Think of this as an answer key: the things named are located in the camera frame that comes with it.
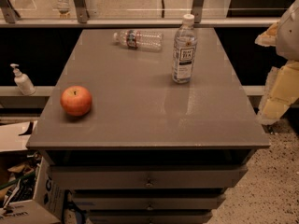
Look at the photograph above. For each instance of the metal railing frame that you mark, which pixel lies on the metal railing frame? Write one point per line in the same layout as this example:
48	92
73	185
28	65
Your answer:
141	13

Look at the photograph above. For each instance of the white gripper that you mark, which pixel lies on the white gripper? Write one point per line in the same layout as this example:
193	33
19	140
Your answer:
289	34

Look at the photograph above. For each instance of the white cardboard box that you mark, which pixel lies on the white cardboard box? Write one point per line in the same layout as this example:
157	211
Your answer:
44	207

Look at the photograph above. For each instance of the middle drawer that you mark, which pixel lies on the middle drawer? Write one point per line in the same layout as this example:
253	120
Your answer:
148	201

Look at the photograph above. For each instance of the blue-label water bottle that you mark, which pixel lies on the blue-label water bottle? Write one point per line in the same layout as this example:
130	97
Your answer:
185	43

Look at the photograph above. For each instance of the bottom drawer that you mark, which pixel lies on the bottom drawer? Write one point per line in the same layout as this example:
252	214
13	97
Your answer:
153	217

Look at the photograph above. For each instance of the clear lying water bottle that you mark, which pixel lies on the clear lying water bottle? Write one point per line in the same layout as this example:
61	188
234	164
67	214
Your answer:
139	39

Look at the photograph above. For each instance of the top drawer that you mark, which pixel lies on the top drawer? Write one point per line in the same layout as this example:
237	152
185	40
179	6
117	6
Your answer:
147	178

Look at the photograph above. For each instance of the drawer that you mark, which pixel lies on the drawer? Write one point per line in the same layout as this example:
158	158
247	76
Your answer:
147	178
148	201
153	217

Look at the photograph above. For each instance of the red apple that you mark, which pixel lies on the red apple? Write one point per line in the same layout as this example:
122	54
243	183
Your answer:
76	101

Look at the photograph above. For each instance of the white pump dispenser bottle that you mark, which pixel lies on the white pump dispenser bottle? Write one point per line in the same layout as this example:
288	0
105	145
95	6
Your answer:
23	82

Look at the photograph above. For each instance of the grey drawer cabinet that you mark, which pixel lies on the grey drawer cabinet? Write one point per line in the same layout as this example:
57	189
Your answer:
140	117

